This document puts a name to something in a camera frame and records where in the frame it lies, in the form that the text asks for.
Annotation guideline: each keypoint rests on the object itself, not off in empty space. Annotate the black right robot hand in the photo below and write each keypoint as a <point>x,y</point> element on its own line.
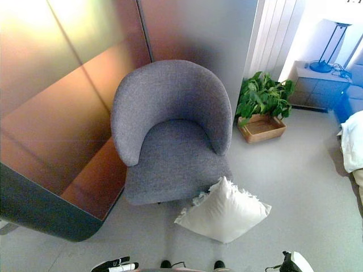
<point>289,263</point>

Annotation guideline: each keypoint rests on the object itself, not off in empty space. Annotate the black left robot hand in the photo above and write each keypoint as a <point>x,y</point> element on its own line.
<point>113,265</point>

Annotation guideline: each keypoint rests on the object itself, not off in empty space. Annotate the white square pillow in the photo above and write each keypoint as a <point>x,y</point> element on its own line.
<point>224,211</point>

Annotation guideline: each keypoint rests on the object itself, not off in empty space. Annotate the black left robot foot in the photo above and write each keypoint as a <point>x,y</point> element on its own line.
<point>166,264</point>

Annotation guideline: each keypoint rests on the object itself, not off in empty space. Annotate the black robot foot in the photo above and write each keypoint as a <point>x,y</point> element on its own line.
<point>166,264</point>
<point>219,265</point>

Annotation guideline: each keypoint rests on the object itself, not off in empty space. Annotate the black right robot foot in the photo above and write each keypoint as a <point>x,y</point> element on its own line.
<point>219,265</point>

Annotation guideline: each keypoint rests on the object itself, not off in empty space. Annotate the beige bed base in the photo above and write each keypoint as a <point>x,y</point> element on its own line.
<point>358,192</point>

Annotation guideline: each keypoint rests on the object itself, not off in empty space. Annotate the grey fabric tub armchair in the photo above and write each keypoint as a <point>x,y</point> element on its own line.
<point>173,158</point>

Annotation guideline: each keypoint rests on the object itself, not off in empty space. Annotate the wooden planter box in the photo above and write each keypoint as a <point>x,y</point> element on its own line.
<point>263,135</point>

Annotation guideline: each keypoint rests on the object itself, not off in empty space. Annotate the white bed duvet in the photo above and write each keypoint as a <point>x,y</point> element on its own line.
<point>353,141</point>

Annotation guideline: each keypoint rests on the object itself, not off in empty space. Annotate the copper panel rounded wardrobe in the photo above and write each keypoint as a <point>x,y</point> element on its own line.
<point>56,113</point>

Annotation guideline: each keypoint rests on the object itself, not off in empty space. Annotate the green leafy potted plant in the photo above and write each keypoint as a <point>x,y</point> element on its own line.
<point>262,95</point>

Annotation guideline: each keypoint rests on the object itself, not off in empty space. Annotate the grey bedside cabinet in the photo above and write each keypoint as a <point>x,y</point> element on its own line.
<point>317,89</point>

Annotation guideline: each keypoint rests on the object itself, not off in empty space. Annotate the table lamp with round base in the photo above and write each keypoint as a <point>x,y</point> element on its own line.
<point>320,66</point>

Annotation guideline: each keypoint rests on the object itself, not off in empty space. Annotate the white pleated curtain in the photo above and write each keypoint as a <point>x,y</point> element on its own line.
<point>269,37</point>

